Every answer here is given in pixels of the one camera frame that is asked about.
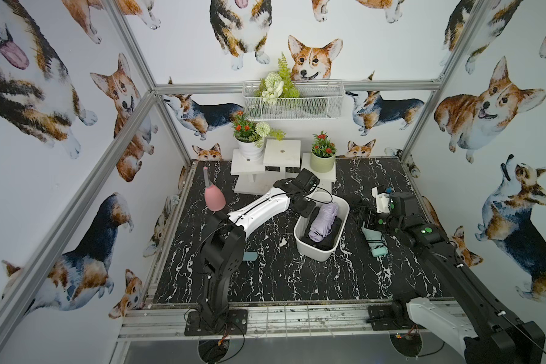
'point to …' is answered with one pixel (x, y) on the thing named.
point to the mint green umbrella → (375, 241)
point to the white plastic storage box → (344, 209)
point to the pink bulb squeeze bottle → (214, 198)
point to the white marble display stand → (281, 159)
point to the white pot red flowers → (249, 138)
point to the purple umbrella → (324, 221)
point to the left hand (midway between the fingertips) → (307, 203)
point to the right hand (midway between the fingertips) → (356, 212)
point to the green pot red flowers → (323, 153)
